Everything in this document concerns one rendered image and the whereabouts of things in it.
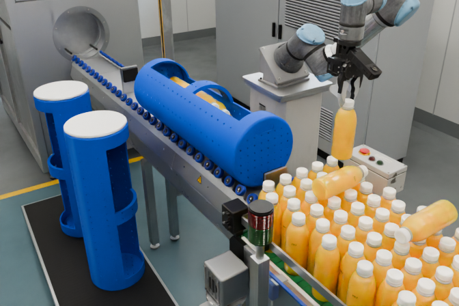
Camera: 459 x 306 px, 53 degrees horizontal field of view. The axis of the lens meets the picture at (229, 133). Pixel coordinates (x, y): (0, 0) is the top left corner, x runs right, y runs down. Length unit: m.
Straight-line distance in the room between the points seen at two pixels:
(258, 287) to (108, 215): 1.15
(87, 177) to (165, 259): 0.95
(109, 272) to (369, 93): 2.05
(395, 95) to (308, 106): 1.43
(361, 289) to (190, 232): 1.96
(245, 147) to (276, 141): 0.14
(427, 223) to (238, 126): 0.71
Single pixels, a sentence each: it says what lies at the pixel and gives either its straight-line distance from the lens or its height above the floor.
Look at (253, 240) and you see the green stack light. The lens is 1.17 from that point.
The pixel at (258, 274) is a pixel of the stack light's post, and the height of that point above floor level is 1.06.
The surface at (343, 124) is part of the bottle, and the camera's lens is 1.52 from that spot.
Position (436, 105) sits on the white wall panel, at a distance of 4.65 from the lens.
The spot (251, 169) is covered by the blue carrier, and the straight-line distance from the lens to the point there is 1.71.
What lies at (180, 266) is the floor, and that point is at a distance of 2.86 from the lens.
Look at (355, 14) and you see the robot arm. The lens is 1.42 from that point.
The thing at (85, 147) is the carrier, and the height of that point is 0.98.
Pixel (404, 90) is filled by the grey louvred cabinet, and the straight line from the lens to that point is 3.63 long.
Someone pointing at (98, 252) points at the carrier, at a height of 0.40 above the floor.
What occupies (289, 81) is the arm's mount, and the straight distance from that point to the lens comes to 2.19.
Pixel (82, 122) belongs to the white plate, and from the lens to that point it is 2.20.
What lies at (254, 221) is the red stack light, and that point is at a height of 1.23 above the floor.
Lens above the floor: 1.92
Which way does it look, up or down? 26 degrees down
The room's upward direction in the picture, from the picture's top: 1 degrees counter-clockwise
